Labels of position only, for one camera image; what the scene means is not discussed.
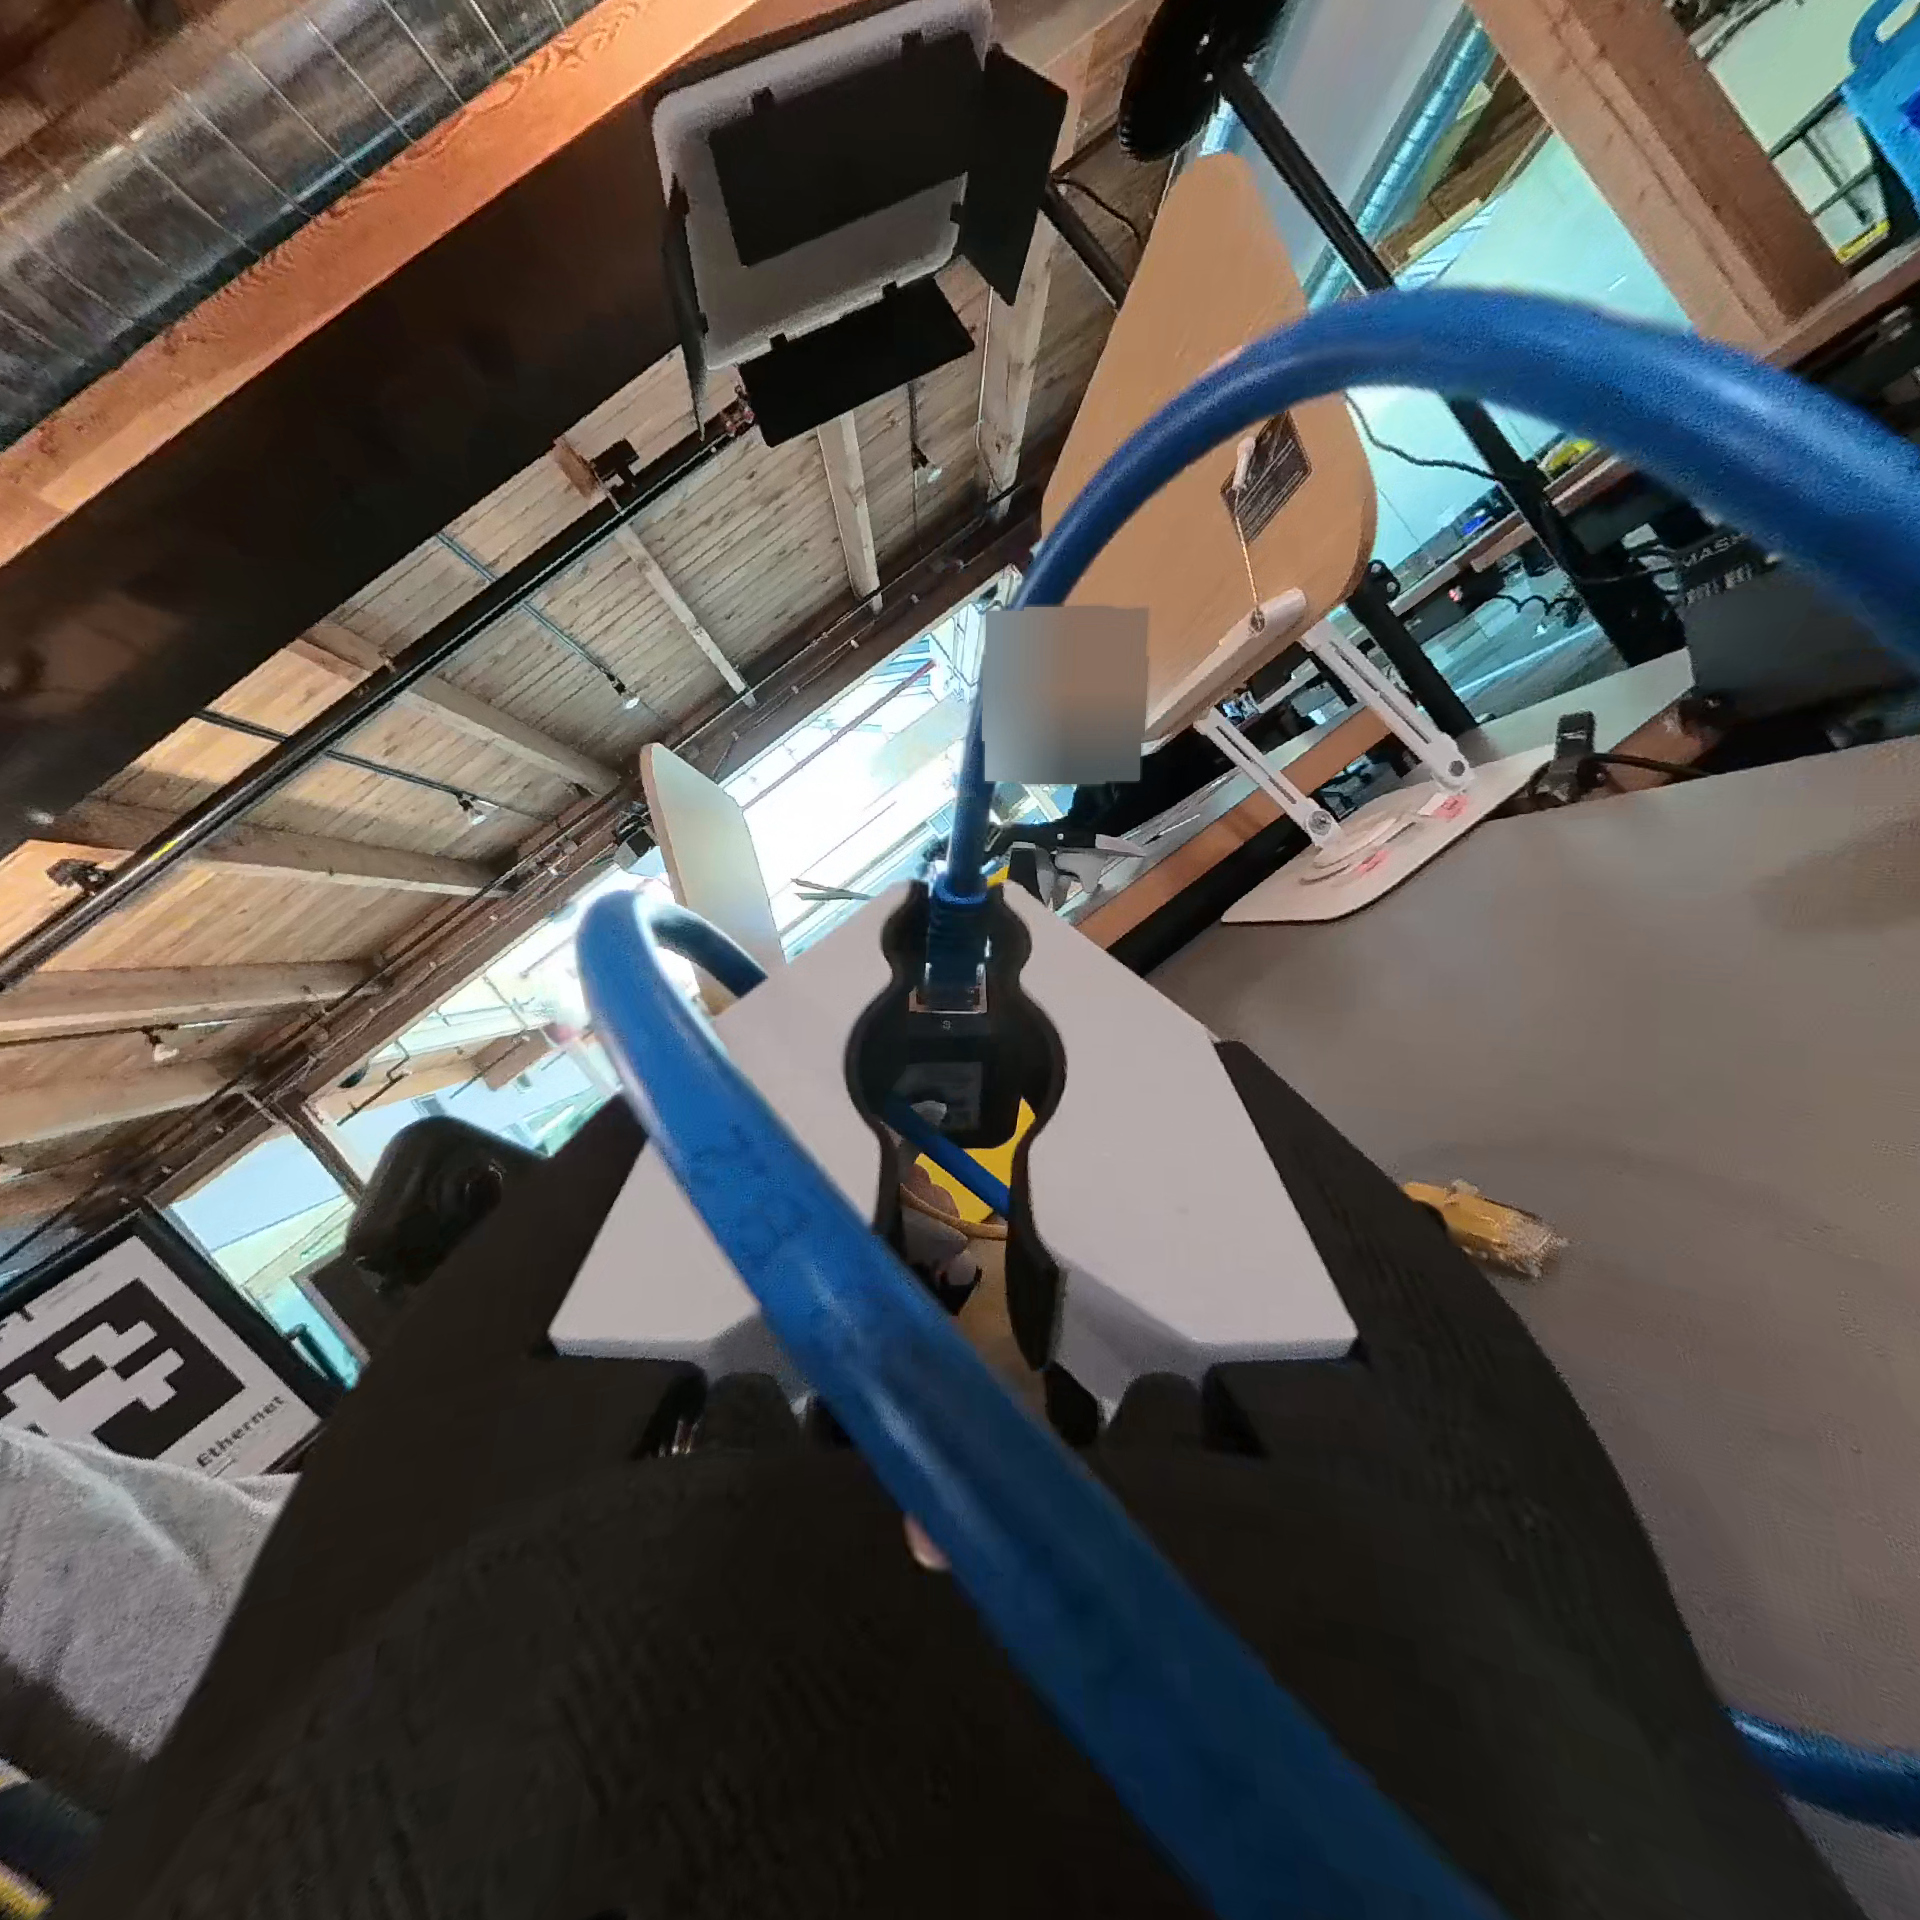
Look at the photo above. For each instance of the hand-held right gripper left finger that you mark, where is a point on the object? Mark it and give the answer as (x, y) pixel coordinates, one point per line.
(780, 1080)

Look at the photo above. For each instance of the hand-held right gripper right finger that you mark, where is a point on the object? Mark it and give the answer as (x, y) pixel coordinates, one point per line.
(1171, 1185)

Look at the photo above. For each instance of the black ethernet port block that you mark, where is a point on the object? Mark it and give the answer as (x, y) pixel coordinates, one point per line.
(960, 1037)

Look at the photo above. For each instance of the person's left forearm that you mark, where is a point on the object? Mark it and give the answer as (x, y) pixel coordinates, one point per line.
(106, 1622)

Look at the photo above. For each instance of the white stand with wooden board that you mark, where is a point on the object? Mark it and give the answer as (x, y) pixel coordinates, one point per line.
(1184, 451)
(720, 855)

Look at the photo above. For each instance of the black white marker card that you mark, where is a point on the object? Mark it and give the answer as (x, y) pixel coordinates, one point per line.
(89, 1381)

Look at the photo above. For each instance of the person's patterned sweater torso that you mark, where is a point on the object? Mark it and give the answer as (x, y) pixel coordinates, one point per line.
(31, 1862)

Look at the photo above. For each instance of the white studio light panel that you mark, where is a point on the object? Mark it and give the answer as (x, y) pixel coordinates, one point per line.
(818, 150)

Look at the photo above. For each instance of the black fan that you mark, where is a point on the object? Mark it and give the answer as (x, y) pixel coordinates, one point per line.
(1184, 76)

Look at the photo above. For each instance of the blue plastic object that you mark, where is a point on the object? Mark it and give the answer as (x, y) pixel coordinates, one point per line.
(1882, 119)

